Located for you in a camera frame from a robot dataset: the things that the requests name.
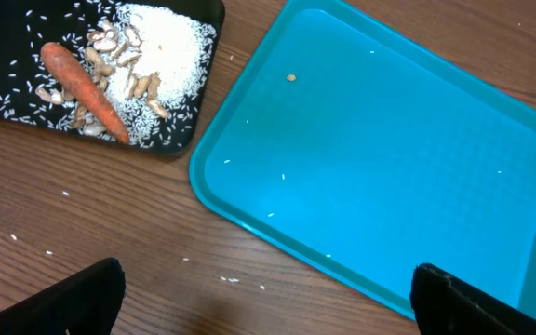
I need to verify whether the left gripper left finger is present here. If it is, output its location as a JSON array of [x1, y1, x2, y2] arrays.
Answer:
[[0, 258, 126, 335]]

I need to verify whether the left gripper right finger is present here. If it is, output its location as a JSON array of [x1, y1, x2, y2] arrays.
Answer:
[[409, 263, 536, 335]]

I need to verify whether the orange carrot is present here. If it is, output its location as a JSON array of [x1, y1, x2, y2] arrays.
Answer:
[[40, 42, 129, 144]]

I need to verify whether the rice pile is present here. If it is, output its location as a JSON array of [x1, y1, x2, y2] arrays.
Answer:
[[0, 0, 218, 150]]

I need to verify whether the peanut shells pile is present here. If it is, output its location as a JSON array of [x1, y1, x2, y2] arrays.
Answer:
[[35, 20, 171, 144]]

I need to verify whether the teal serving tray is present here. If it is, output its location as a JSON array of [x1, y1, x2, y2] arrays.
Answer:
[[190, 0, 536, 318]]

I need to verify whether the black plastic tray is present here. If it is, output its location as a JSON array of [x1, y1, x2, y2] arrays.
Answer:
[[0, 0, 226, 156]]

